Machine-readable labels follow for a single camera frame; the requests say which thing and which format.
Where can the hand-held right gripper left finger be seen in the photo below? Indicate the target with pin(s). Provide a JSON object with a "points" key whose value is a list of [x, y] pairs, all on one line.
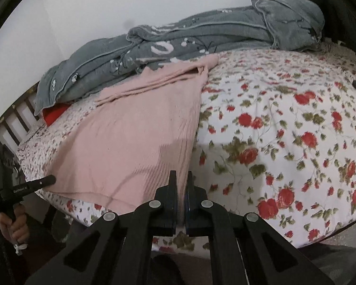
{"points": [[173, 190]]}

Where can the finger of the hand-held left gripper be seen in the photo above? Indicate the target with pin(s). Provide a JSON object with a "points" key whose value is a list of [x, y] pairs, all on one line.
{"points": [[43, 181]]}

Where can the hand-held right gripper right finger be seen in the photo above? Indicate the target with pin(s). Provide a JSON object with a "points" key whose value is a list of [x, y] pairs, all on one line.
{"points": [[190, 193]]}

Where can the pink knit sweater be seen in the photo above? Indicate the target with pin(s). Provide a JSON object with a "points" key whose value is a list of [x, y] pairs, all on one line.
{"points": [[127, 142]]}

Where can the person's left hand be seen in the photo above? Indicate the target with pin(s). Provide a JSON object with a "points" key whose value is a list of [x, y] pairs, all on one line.
{"points": [[16, 227]]}

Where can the wooden bed headboard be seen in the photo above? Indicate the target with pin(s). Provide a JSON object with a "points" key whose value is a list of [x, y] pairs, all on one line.
{"points": [[13, 117]]}

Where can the red cloth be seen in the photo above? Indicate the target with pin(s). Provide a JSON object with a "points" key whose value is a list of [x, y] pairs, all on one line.
{"points": [[54, 114]]}

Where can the floral bed sheet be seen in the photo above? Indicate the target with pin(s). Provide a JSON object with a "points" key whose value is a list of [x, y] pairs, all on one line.
{"points": [[270, 130]]}

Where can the person's grey trousers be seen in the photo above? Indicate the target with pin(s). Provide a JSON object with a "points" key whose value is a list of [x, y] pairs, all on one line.
{"points": [[332, 261]]}

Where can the grey fleece blanket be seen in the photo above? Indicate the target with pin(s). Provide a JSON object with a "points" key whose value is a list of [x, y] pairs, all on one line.
{"points": [[195, 32]]}

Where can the black jacket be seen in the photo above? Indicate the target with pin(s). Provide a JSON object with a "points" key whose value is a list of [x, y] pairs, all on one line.
{"points": [[341, 14]]}

